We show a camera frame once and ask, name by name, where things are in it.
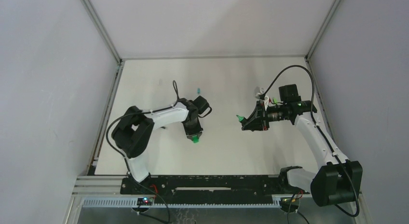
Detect green square cap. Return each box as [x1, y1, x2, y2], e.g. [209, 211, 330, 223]
[192, 136, 199, 143]

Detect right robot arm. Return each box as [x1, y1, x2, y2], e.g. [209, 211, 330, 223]
[237, 84, 363, 207]

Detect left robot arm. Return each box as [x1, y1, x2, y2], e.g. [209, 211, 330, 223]
[105, 96, 212, 182]

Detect small circuit board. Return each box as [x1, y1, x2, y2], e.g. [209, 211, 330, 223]
[136, 197, 154, 206]

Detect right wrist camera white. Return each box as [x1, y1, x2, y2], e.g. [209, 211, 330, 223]
[255, 86, 271, 110]

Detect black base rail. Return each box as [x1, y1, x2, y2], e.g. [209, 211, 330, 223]
[120, 175, 299, 206]

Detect aluminium frame rails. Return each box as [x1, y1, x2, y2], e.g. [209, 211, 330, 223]
[65, 175, 371, 224]

